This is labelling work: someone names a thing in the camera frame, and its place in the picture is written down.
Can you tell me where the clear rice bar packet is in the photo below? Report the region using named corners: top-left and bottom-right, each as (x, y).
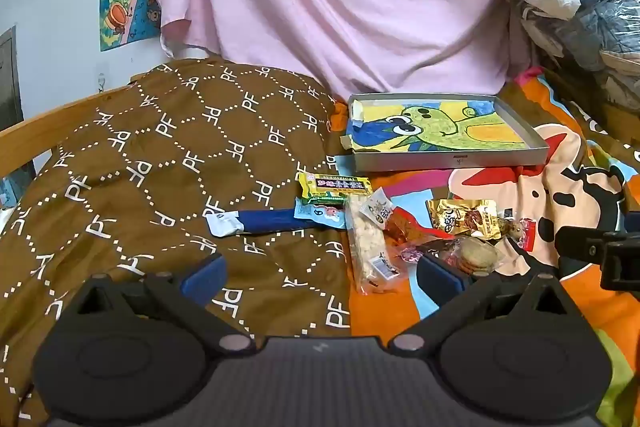
top-left (345, 197), bottom-right (405, 297)

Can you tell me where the yellow green snack packet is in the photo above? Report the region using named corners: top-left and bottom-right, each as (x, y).
top-left (297, 172), bottom-right (373, 206)

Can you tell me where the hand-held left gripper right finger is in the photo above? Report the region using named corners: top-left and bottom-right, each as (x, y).
top-left (389, 253), bottom-right (576, 354)

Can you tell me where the brown patterned quilt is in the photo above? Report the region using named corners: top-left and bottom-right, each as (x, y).
top-left (0, 57), bottom-right (353, 427)

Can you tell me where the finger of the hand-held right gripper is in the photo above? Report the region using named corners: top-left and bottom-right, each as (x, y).
top-left (554, 223), bottom-right (606, 264)

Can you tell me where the grey cardboard tray with drawing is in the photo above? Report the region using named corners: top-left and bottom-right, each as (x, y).
top-left (341, 93), bottom-right (550, 174)

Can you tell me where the colourful cartoon blanket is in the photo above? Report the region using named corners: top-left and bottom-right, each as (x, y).
top-left (325, 67), bottom-right (640, 427)

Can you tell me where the plastic-wrapped bedding bundle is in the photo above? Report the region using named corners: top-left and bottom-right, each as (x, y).
top-left (482, 0), bottom-right (640, 108)

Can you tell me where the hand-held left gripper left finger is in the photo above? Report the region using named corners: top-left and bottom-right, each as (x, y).
top-left (65, 253), bottom-right (257, 355)

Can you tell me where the clear cookie packet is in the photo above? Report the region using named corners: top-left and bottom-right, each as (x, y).
top-left (442, 234), bottom-right (503, 275)

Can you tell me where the wooden bed frame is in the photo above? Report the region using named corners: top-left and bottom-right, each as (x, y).
top-left (0, 79), bottom-right (146, 180)

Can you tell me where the light blue snack packet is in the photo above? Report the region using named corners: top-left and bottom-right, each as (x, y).
top-left (292, 198), bottom-right (347, 230)

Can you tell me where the orange red spicy strip packet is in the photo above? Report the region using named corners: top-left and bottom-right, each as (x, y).
top-left (382, 206), bottom-right (436, 244)

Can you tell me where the gold snack packet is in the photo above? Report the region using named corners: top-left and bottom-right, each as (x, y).
top-left (425, 198), bottom-right (502, 240)

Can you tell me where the clear packet with red end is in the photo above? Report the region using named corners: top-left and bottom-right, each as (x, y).
top-left (497, 216), bottom-right (537, 253)

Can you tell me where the dark blue stick packet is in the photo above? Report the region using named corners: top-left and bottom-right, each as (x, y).
top-left (205, 207), bottom-right (297, 238)

